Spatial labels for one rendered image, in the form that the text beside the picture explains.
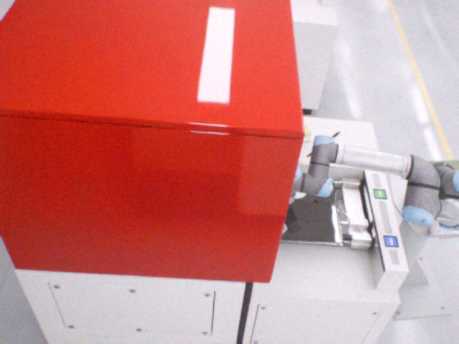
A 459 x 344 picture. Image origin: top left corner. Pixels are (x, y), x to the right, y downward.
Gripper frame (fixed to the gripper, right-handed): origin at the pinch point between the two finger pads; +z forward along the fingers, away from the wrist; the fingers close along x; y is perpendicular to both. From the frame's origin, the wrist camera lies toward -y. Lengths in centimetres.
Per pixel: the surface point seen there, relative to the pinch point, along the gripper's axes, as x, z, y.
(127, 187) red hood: 63, -70, -15
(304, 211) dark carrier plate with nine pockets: -16.7, 1.4, 7.0
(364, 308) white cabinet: -19.0, 14.3, -38.3
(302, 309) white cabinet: 2.6, 16.9, -26.3
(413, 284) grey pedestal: -102, 88, -15
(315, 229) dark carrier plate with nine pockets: -15.4, 1.4, -3.3
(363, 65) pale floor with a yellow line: -228, 91, 196
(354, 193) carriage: -45.3, 3.3, 7.6
